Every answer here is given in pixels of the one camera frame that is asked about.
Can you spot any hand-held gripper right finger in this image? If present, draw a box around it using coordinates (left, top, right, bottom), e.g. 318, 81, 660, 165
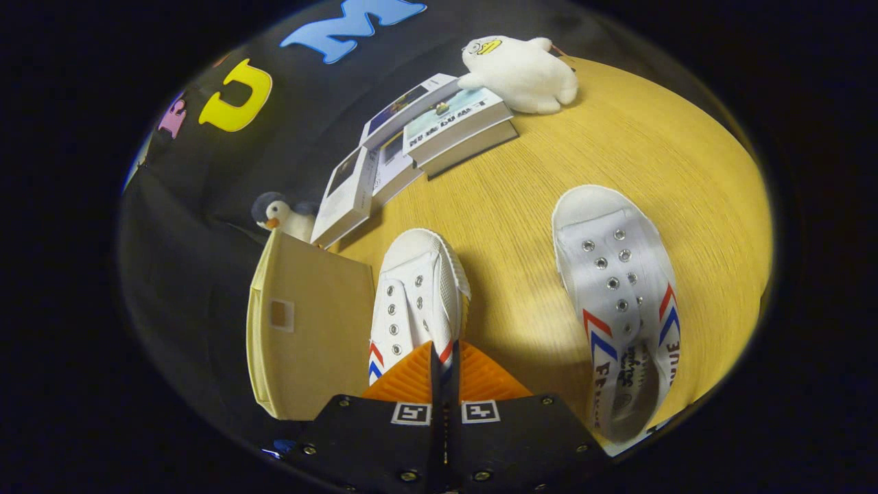
449, 341, 611, 494

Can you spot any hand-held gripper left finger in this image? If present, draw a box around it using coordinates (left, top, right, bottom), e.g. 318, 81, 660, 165
285, 341, 443, 494

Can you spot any beige fabric storage box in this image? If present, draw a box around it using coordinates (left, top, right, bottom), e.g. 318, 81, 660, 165
246, 228, 377, 421

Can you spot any white canvas shoe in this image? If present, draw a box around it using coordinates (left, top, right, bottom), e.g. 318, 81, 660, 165
368, 228, 472, 388
551, 185, 681, 443

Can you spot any grey penguin plush toy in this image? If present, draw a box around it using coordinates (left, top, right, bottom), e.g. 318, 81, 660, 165
250, 191, 320, 242

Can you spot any thin white book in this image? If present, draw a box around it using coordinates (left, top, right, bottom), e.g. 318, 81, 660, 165
374, 130, 426, 207

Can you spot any thick light blue book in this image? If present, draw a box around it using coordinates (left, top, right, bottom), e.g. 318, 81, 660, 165
403, 88, 519, 179

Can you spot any book with dark picture cover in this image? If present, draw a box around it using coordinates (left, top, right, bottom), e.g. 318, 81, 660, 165
360, 73, 459, 150

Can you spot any white duck plush toy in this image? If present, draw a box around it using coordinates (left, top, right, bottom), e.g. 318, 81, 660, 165
458, 36, 579, 115

